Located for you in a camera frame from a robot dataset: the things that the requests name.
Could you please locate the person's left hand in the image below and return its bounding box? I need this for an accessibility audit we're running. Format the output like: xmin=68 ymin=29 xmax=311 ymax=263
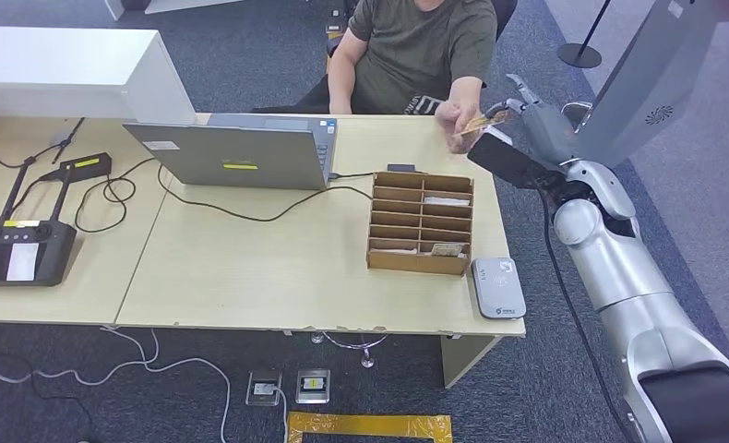
xmin=435 ymin=99 xmax=484 ymax=155

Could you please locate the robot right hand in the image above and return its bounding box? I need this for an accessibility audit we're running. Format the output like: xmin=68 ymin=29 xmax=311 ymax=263
xmin=485 ymin=73 xmax=579 ymax=166

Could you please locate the ID card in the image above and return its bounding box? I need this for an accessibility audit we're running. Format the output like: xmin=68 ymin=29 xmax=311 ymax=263
xmin=458 ymin=108 xmax=514 ymax=138

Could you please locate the person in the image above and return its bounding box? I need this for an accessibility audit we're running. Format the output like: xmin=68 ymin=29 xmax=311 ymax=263
xmin=251 ymin=0 xmax=500 ymax=155

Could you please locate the cardboard card organizer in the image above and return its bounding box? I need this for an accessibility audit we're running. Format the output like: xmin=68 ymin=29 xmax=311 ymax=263
xmin=365 ymin=171 xmax=475 ymax=277

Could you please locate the grey card reader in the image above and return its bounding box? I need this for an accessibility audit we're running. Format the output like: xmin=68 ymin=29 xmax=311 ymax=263
xmin=470 ymin=257 xmax=527 ymax=320

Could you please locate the black stanchion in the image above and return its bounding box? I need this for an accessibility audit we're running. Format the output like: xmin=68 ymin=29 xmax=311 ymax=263
xmin=556 ymin=0 xmax=614 ymax=69

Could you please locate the grey kiosk stand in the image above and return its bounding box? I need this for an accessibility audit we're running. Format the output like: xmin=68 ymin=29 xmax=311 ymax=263
xmin=575 ymin=0 xmax=729 ymax=169

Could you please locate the wooden desk side panel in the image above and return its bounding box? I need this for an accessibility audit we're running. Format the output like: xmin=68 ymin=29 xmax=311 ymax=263
xmin=440 ymin=334 xmax=501 ymax=389

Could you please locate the grey laptop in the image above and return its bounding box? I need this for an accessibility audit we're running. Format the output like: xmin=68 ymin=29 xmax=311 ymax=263
xmin=123 ymin=114 xmax=339 ymax=192

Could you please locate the silver floor socket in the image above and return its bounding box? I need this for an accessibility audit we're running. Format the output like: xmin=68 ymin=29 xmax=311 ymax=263
xmin=295 ymin=368 xmax=331 ymax=405
xmin=245 ymin=369 xmax=283 ymax=408

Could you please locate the white panel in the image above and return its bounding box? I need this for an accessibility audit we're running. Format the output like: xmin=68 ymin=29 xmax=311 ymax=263
xmin=102 ymin=0 xmax=246 ymax=22

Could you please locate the black power adapter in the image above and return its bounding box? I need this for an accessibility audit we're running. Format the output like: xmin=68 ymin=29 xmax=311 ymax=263
xmin=58 ymin=151 xmax=114 ymax=182

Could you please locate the thin black stand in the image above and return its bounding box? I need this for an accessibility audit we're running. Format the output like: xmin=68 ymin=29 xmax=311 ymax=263
xmin=49 ymin=117 xmax=87 ymax=166

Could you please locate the white counter block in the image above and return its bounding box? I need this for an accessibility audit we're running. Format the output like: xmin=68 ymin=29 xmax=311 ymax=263
xmin=0 ymin=27 xmax=197 ymax=126

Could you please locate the black remote controller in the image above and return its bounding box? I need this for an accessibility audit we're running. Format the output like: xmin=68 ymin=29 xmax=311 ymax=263
xmin=0 ymin=157 xmax=78 ymax=289

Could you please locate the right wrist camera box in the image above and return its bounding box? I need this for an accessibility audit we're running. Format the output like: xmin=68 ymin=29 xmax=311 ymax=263
xmin=466 ymin=126 xmax=567 ymax=192

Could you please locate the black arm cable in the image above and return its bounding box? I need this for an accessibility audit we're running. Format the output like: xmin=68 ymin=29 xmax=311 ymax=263
xmin=538 ymin=186 xmax=638 ymax=443

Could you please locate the black power cable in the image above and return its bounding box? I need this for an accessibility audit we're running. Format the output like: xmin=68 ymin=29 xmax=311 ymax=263
xmin=74 ymin=157 xmax=373 ymax=234

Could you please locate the chrome footrest ring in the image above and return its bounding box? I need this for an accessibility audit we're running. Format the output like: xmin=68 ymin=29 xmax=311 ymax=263
xmin=310 ymin=332 xmax=388 ymax=370

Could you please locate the yellow floor tape frame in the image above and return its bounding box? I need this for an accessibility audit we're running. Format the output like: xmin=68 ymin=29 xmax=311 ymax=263
xmin=286 ymin=413 xmax=454 ymax=443

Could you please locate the white socket cable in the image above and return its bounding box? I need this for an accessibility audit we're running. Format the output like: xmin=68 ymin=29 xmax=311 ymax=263
xmin=271 ymin=386 xmax=290 ymax=443

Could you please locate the white floor cable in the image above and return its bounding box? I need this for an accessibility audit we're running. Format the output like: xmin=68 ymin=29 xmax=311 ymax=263
xmin=98 ymin=327 xmax=234 ymax=443

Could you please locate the thin black cable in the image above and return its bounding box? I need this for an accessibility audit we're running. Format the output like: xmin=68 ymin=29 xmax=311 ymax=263
xmin=0 ymin=152 xmax=39 ymax=171

